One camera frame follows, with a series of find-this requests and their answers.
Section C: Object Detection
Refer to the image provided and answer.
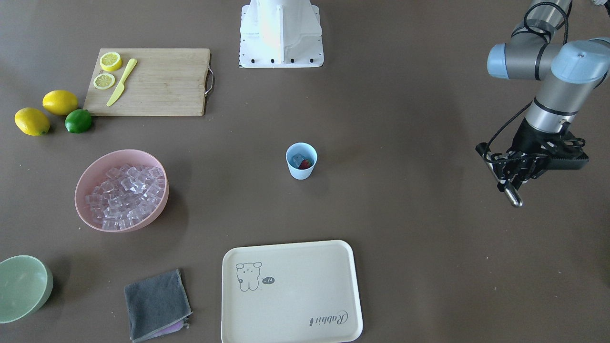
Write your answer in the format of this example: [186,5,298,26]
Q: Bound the light blue plastic cup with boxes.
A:
[285,142,318,180]

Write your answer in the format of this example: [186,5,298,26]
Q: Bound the cream rabbit tray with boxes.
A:
[221,240,363,343]

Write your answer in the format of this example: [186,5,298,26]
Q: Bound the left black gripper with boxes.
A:
[489,120,589,193]

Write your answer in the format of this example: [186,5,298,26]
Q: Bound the wooden cutting board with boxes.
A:
[83,48,214,117]

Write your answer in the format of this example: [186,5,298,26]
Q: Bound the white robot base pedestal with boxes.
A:
[238,0,325,68]

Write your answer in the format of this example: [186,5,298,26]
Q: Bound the clear ice cubes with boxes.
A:
[84,163,166,231]

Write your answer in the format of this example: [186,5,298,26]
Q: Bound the green lime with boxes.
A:
[64,109,93,134]

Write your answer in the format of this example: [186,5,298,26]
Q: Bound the whole yellow lemon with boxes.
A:
[43,90,79,116]

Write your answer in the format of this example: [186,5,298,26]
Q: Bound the red strawberry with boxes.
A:
[298,159,313,170]

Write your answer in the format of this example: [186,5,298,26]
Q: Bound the yellow plastic knife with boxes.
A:
[105,58,138,107]

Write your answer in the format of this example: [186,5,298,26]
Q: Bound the mint green bowl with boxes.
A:
[0,255,54,324]

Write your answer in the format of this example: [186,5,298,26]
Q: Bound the steel muddler black tip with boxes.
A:
[475,142,523,208]

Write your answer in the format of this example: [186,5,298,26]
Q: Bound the lemon slice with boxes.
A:
[92,72,116,91]
[99,51,122,72]

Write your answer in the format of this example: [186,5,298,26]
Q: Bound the grey folded cloth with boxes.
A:
[124,269,193,343]

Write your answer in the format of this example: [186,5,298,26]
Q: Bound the lower lemon slice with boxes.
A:
[92,72,116,91]

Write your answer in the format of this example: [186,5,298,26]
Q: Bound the brown table mat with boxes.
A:
[0,0,609,343]

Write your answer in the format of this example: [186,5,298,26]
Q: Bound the pink bowl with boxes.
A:
[74,149,169,232]

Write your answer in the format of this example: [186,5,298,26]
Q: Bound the upper lemon slice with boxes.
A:
[99,51,122,72]

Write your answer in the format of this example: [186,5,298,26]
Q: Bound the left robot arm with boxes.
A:
[476,0,609,207]

